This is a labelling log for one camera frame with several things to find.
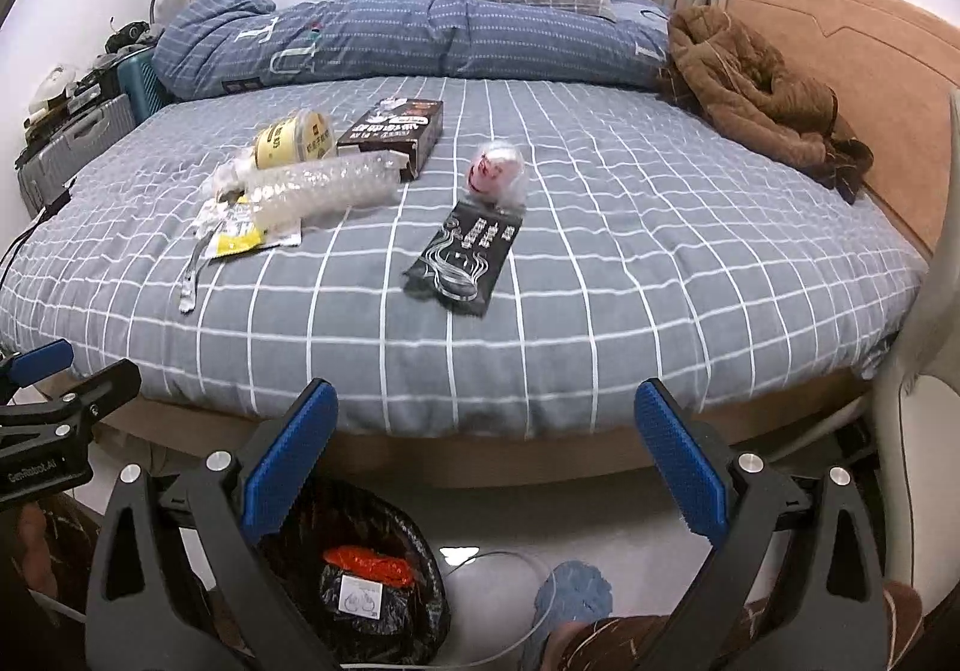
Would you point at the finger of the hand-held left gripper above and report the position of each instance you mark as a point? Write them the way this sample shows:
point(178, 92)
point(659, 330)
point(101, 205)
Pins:
point(97, 390)
point(34, 365)

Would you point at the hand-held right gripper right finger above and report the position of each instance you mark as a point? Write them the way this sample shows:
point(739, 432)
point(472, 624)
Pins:
point(679, 461)

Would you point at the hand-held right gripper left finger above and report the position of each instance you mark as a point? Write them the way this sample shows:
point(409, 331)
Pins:
point(292, 461)

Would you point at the trash bin with black bag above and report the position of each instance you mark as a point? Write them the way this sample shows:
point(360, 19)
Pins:
point(409, 528)

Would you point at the clear plastic spoon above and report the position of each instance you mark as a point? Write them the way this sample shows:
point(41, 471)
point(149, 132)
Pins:
point(193, 277)

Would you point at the yellow white packet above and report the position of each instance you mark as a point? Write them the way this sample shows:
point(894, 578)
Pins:
point(240, 238)

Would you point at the black snack packet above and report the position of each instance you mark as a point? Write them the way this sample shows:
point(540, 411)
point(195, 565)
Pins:
point(465, 251)

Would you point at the clear bubble wrap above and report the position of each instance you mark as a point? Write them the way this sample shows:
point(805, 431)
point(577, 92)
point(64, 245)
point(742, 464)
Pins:
point(322, 187)

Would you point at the yellow yogurt cup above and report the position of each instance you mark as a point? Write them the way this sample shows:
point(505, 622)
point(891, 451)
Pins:
point(289, 139)

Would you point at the brown cookie box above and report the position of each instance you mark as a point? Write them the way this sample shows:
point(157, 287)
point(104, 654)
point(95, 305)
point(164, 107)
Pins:
point(394, 127)

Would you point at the orange wrapper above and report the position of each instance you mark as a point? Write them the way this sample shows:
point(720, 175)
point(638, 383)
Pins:
point(371, 564)

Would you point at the black packet with white label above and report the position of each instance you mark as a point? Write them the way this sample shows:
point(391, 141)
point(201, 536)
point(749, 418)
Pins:
point(360, 600)

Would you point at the blue fuzzy slipper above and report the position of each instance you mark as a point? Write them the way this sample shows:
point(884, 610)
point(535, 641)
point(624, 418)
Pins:
point(581, 592)

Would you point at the person's leg in brown pants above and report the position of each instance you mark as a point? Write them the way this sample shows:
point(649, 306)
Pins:
point(750, 641)

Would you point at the grey suitcase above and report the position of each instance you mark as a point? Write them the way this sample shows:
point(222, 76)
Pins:
point(75, 139)

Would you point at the white chair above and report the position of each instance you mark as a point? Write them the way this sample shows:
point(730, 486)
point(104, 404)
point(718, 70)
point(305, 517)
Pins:
point(922, 461)

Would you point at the white object on suitcase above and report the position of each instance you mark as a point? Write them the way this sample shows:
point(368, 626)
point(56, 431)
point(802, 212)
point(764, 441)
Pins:
point(56, 82)

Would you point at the teal suitcase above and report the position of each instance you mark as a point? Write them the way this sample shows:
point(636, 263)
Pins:
point(142, 86)

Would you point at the black clutter on suitcase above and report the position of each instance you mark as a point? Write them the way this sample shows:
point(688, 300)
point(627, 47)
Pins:
point(127, 38)

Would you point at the brown fleece coat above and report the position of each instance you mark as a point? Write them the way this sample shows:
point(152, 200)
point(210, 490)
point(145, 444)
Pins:
point(742, 86)

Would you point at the blue checked duvet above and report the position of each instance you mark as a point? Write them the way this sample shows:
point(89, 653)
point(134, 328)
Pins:
point(420, 38)

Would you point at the tan headboard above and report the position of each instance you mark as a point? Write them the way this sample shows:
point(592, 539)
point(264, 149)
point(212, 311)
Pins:
point(870, 34)

